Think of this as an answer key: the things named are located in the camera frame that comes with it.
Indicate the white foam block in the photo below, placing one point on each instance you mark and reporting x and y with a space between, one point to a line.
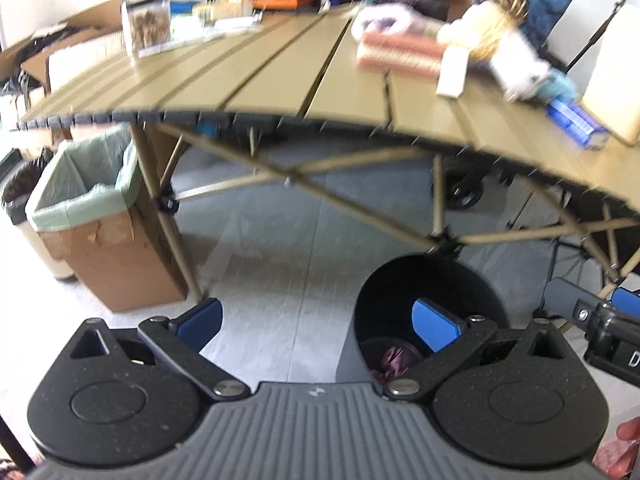
452 75

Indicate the black cart wheel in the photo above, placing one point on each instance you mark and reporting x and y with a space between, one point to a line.
463 189

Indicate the tan folding slatted table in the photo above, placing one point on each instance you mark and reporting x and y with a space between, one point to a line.
299 71

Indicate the printed paper sheet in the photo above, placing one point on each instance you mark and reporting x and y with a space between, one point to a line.
191 32

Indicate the blue fabric bag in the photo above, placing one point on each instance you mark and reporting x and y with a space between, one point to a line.
542 16

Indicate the clear jar with snacks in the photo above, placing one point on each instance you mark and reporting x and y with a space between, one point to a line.
145 24

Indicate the pink scrubbing sponge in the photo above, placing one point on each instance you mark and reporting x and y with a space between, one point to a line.
411 54

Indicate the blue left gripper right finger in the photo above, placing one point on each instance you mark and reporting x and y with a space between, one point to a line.
435 326

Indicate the white and yellow plush alpaca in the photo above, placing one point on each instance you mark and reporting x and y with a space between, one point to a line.
491 36

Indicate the cardboard box with green liner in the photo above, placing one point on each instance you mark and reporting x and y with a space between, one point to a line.
92 211

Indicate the black round trash bin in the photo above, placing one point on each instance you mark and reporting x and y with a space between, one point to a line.
408 309

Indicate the purple fuzzy sock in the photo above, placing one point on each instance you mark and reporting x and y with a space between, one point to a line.
386 18

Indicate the cream thermos jug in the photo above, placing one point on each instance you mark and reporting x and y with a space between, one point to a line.
612 96

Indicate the light blue plush toy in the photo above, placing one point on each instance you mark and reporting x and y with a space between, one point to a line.
556 85

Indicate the blue tissue pack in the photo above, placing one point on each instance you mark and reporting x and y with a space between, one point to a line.
578 124

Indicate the dark mesh waste basket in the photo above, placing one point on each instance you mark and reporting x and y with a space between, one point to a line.
14 197

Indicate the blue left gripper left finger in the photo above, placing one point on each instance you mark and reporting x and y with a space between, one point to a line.
198 325

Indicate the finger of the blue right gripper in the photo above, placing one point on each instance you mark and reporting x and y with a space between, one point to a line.
568 300
627 301

